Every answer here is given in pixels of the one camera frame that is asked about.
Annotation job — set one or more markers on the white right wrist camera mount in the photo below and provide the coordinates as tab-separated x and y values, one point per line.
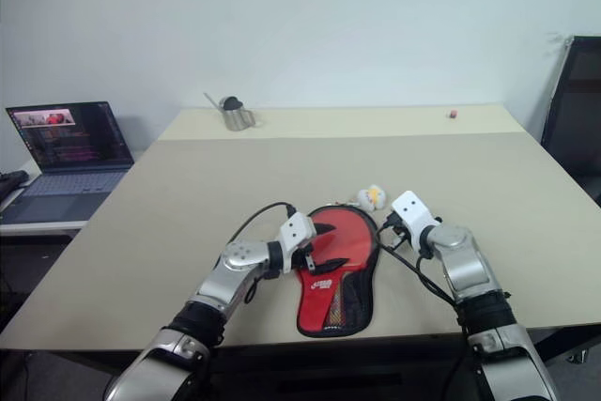
413	213

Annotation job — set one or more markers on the black object beside laptop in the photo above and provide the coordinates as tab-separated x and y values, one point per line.
11	182

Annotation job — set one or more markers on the black object in can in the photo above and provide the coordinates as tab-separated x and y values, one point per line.
232	103

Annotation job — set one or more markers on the open laptop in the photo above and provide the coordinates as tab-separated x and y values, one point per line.
70	147

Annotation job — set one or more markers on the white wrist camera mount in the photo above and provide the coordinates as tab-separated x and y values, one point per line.
296	229
413	213

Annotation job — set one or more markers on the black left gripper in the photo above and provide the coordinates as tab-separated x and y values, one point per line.
304	251

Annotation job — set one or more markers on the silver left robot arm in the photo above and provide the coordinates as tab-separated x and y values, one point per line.
220	279

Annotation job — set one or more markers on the red black paddle case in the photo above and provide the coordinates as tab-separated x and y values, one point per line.
324	300

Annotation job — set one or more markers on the red table tennis paddle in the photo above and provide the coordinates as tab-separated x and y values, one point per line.
354	236

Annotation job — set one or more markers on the white side table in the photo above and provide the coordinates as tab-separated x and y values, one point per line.
37	228

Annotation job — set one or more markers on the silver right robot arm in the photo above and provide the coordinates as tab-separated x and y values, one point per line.
465	265

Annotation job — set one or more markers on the black office chair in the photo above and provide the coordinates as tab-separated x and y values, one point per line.
577	110

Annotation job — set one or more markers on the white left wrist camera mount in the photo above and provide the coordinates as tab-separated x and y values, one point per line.
296	229

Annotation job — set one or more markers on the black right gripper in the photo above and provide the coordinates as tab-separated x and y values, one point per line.
394	229

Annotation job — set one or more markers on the steel watering can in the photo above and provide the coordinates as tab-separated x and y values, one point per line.
237	120

